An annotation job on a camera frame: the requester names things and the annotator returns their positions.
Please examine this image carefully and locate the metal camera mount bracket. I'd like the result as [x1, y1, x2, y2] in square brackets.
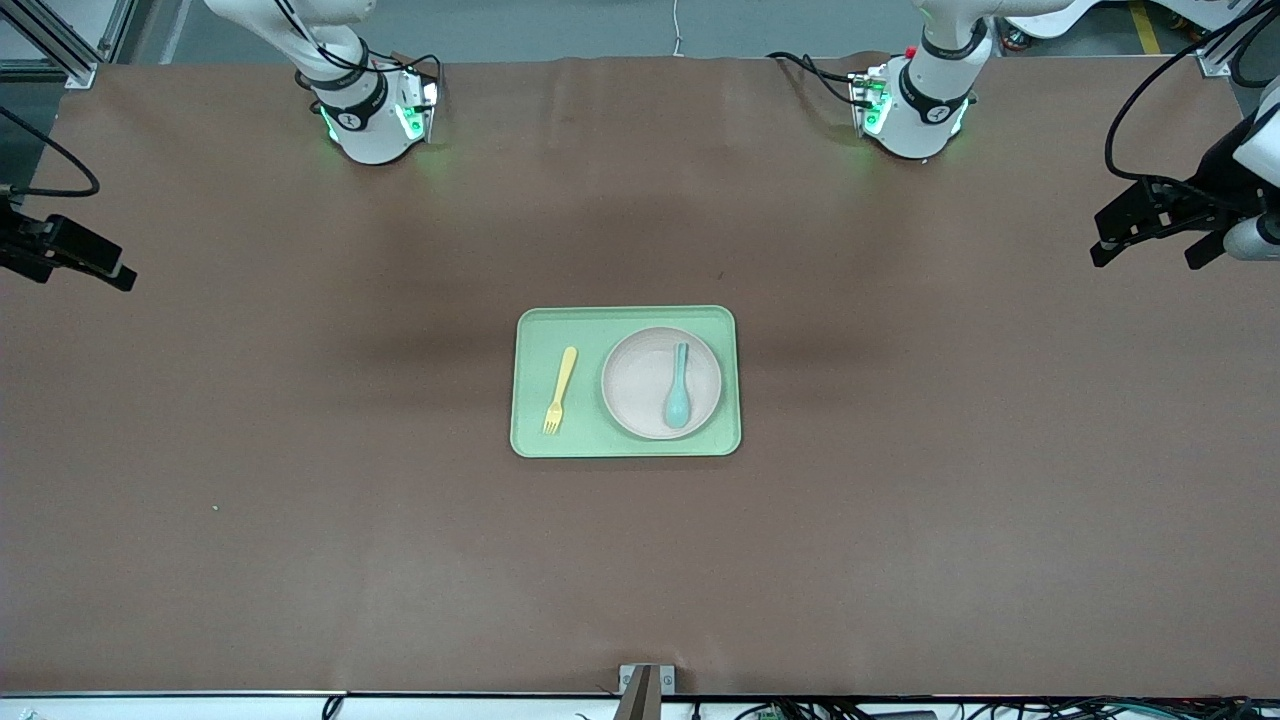
[618, 664, 676, 720]

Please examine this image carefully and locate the white background machine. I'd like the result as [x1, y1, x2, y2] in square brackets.
[1000, 0, 1101, 43]

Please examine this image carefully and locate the brown table cover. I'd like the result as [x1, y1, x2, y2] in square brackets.
[0, 52, 1280, 698]

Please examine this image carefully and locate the black right base cable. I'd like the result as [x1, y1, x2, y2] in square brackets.
[365, 52, 444, 111]

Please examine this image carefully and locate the beige round plate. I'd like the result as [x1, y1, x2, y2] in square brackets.
[601, 326, 723, 441]

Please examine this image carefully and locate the white table edge rail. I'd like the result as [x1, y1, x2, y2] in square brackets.
[0, 690, 1280, 720]

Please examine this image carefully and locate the light green rectangular tray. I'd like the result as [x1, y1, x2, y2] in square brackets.
[511, 306, 743, 459]

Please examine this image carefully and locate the black cable bundle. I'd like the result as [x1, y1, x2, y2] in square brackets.
[690, 697, 1280, 720]

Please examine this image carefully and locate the teal plastic spoon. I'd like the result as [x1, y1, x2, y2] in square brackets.
[664, 342, 693, 431]

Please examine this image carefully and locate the aluminium frame post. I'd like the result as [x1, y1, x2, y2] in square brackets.
[0, 0, 136, 91]
[1195, 0, 1280, 79]

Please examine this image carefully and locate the yellow plastic fork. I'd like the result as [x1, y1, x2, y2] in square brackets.
[543, 346, 579, 436]

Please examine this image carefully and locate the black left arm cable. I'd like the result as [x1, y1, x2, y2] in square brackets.
[1105, 0, 1280, 186]

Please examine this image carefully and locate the black base cable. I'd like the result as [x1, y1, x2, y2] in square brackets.
[767, 52, 871, 106]
[365, 52, 444, 111]

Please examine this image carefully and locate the white red background equipment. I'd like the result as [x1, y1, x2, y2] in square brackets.
[1150, 0, 1241, 31]

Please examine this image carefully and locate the black left base cable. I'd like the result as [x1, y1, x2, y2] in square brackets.
[767, 52, 871, 106]

